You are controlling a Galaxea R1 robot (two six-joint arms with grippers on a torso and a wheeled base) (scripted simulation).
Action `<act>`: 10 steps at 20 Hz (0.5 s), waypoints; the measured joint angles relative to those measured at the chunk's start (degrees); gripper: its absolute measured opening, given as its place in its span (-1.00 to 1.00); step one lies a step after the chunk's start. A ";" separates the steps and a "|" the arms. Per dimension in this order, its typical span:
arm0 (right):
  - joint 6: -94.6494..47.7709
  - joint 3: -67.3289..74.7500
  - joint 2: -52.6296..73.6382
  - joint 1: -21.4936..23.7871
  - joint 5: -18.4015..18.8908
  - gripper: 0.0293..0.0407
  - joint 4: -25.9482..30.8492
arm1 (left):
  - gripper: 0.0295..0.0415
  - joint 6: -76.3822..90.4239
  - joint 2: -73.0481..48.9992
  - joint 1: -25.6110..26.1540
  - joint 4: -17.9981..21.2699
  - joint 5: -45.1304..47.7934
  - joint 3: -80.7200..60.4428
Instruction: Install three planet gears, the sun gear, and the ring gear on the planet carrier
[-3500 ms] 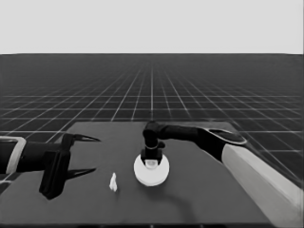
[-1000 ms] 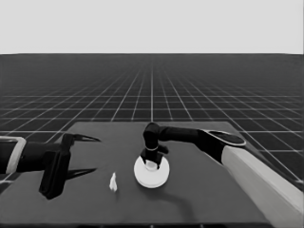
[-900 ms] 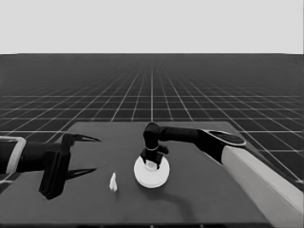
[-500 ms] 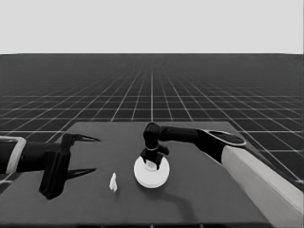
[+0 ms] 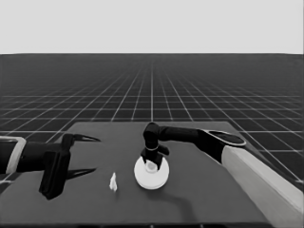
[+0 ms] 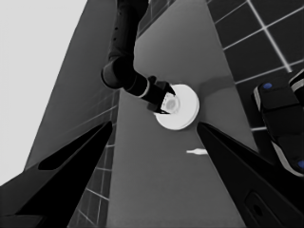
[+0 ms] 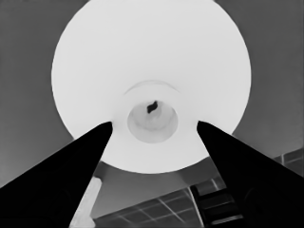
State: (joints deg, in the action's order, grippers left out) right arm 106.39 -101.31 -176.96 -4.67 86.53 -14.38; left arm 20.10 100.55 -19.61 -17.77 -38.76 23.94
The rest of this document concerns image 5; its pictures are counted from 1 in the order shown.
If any small white T-shaped piece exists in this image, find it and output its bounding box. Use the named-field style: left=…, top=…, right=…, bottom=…
left=108, top=172, right=119, bottom=193

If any large thick white disc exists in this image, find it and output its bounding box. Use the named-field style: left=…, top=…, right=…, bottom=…
left=133, top=155, right=170, bottom=190

